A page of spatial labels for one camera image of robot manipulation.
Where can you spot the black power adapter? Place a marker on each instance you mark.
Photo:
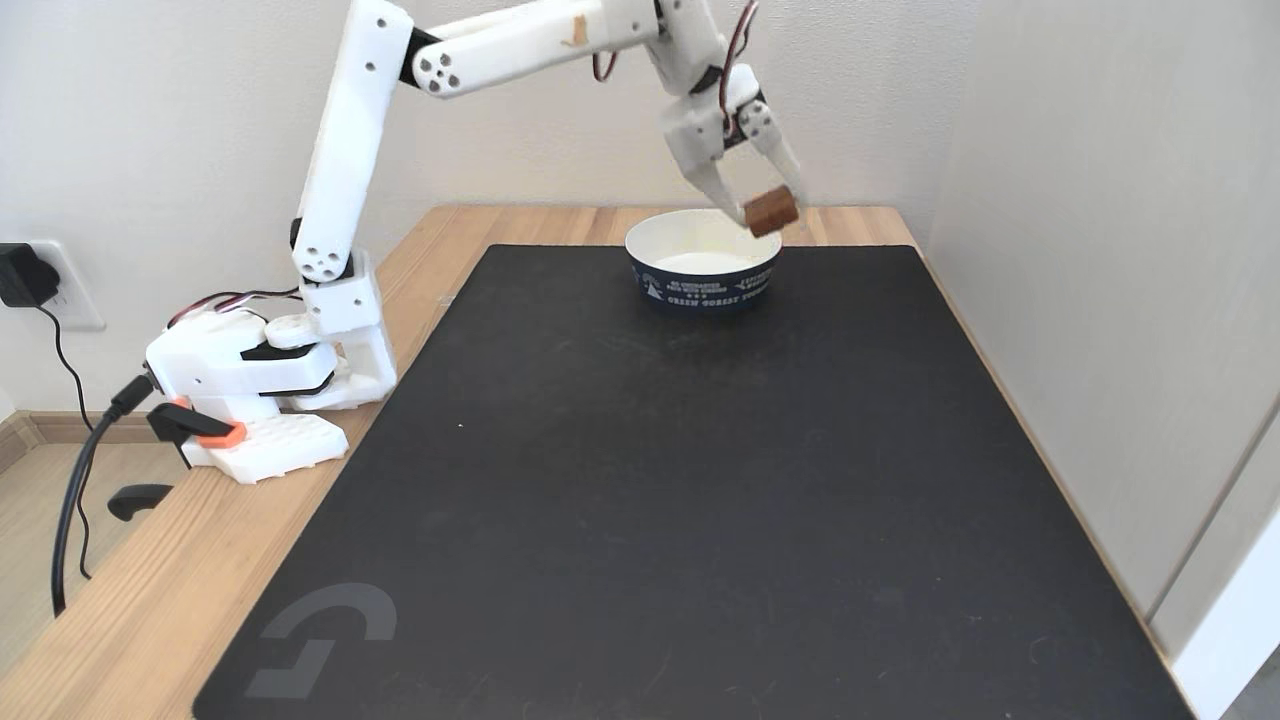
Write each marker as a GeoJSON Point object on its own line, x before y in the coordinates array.
{"type": "Point", "coordinates": [25, 275]}

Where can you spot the white navy paper bowl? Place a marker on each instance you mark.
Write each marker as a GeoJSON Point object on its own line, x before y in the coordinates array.
{"type": "Point", "coordinates": [700, 285]}

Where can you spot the black desk mat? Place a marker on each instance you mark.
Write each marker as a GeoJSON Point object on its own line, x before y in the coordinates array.
{"type": "Point", "coordinates": [700, 520]}

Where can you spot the black orange table clamp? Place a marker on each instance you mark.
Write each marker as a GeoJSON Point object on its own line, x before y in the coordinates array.
{"type": "Point", "coordinates": [195, 425]}

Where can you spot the white door frame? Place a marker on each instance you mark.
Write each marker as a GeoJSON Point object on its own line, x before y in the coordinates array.
{"type": "Point", "coordinates": [1235, 630]}

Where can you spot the brown block toy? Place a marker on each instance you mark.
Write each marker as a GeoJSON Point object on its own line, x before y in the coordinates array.
{"type": "Point", "coordinates": [772, 211]}

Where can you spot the white wall outlet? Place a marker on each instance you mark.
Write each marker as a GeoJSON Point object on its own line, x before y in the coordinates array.
{"type": "Point", "coordinates": [78, 305]}

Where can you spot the wooden baseboard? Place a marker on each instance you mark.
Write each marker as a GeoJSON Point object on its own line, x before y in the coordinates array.
{"type": "Point", "coordinates": [60, 428]}

